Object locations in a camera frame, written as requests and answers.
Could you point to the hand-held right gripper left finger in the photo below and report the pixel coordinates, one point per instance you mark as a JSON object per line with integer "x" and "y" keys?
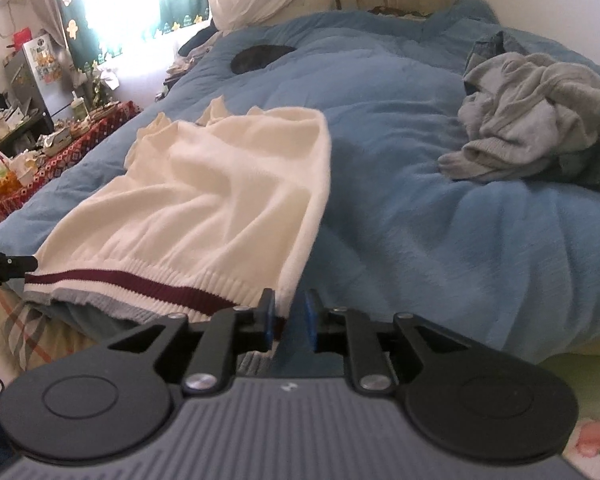
{"x": 269, "y": 325}

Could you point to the grey sweater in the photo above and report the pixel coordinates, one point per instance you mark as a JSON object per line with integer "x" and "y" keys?
{"x": 520, "y": 110}

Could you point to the light green bed sheet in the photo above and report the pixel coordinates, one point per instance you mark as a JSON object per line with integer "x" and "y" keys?
{"x": 590, "y": 385}

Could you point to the grey refrigerator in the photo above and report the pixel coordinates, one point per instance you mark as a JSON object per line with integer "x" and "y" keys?
{"x": 30, "y": 80}

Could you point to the dark wooden nightstand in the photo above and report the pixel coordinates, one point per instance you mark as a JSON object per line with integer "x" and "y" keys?
{"x": 175, "y": 80}

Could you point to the cream knit vest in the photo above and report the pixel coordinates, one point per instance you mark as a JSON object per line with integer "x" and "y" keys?
{"x": 205, "y": 185}

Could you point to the floral print mat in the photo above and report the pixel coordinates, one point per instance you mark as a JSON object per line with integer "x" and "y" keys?
{"x": 587, "y": 442}

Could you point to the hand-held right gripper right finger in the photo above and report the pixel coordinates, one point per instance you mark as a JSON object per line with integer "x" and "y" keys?
{"x": 311, "y": 325}

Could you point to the green drink cup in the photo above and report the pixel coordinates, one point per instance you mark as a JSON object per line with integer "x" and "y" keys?
{"x": 79, "y": 107}

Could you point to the small decorated tree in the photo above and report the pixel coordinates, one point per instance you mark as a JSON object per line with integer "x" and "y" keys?
{"x": 97, "y": 85}

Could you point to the dark navy pillow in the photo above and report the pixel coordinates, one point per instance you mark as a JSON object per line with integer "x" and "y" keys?
{"x": 197, "y": 40}

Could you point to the black shelf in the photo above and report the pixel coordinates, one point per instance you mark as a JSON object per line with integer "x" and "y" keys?
{"x": 10, "y": 130}

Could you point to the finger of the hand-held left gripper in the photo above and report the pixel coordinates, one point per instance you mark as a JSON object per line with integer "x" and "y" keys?
{"x": 10, "y": 264}

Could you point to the blue fleece blanket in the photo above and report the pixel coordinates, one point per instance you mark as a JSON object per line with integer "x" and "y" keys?
{"x": 430, "y": 240}

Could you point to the red patterned side table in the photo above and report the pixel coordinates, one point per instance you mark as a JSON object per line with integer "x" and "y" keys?
{"x": 80, "y": 145}

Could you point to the blue jeans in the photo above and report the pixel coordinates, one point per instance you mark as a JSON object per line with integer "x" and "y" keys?
{"x": 490, "y": 50}

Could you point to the red wall decoration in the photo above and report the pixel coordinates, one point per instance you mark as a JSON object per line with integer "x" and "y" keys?
{"x": 21, "y": 37}

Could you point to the dark patterned pillow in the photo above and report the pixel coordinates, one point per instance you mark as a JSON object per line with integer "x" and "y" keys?
{"x": 395, "y": 11}

